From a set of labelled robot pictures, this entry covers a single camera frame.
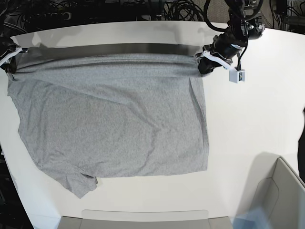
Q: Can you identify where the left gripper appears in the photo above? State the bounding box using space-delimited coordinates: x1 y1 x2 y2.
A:
195 35 247 74

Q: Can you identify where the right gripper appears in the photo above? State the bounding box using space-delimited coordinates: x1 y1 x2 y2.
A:
0 45 28 72

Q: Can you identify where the grey T-shirt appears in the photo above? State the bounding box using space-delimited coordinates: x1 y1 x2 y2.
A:
8 53 209 198

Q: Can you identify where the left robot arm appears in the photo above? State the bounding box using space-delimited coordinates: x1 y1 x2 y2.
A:
196 0 265 74

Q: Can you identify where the grey bin right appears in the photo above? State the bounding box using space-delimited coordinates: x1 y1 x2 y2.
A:
257 157 305 229

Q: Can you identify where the blue translucent object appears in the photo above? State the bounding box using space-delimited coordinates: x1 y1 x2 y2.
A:
231 207 267 229

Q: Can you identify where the grey tray bottom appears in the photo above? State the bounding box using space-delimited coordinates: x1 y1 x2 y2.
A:
58 210 233 229

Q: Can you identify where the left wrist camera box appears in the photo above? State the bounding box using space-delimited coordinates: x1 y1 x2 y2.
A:
229 69 245 83

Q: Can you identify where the coiled black cable bundle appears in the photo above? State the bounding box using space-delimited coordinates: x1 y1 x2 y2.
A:
162 0 210 22

